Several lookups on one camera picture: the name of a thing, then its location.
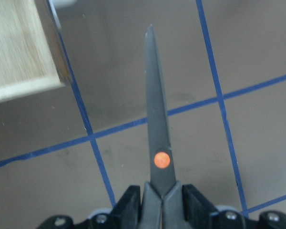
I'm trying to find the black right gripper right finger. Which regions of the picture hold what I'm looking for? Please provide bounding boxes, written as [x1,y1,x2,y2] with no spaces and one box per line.
[182,184,219,229]

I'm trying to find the wooden drawer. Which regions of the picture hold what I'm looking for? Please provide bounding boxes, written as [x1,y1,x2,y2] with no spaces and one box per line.
[0,0,72,103]

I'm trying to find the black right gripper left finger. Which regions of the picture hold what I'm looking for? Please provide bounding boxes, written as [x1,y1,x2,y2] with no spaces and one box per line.
[112,185,141,229]

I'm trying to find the grey orange scissors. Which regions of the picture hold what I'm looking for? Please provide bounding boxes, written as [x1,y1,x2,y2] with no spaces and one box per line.
[139,25,188,229]

